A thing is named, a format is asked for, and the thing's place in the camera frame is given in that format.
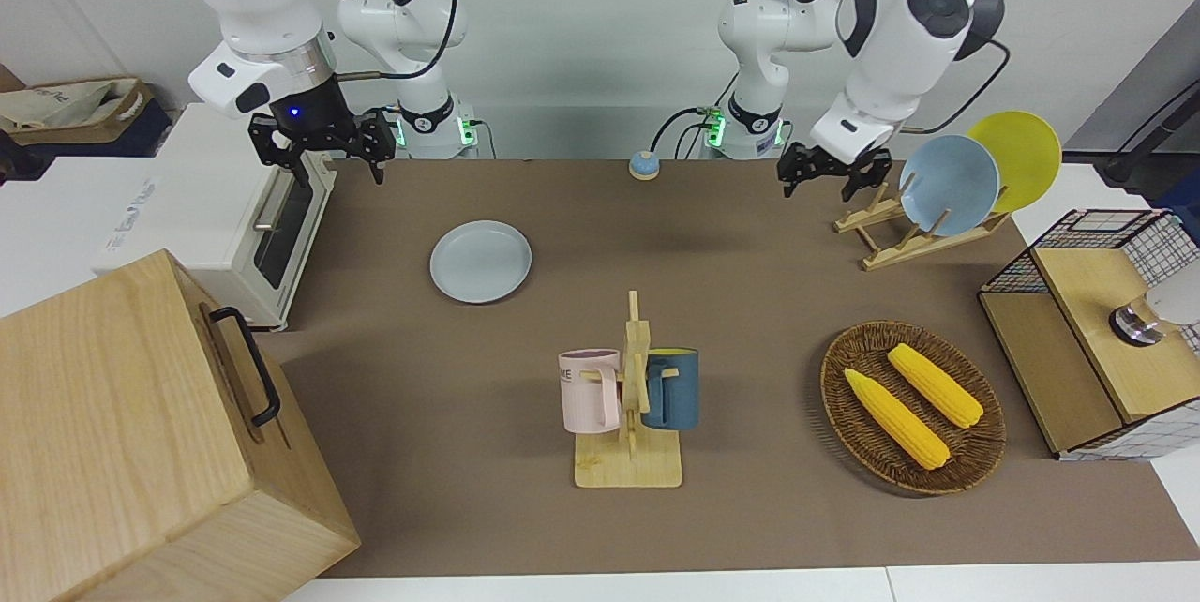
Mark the cardboard box with cloth bag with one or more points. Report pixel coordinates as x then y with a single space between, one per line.
66 110

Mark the blue round bell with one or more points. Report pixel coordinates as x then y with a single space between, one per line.
644 167

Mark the short yellow corn cob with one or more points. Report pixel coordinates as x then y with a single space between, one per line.
937 386

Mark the brown wicker basket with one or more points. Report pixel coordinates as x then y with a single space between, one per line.
858 433

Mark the white toaster oven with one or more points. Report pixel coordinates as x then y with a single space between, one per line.
206 208

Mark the wooden mug stand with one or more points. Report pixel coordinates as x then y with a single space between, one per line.
630 466

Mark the wooden plate rack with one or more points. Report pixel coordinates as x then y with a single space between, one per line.
905 250

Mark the pink mug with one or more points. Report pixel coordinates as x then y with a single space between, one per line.
586 391

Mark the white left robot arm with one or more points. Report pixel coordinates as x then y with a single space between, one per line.
891 49

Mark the light blue plate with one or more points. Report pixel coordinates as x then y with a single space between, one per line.
952 185

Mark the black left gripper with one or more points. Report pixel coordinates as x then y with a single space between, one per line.
830 163

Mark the gray plate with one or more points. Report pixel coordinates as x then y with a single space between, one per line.
480 262

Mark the long yellow corn cob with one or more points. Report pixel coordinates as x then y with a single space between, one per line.
895 419

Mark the brown table mat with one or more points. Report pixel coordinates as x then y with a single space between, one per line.
469 377

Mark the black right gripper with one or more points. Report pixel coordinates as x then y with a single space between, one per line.
314 110

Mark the dark blue bin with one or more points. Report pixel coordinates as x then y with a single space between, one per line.
141 138

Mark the black floor stand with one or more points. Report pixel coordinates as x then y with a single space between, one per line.
1148 142

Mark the dark blue mug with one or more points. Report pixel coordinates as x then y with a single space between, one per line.
680 391

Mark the yellow plate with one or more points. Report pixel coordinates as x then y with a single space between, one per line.
1027 152

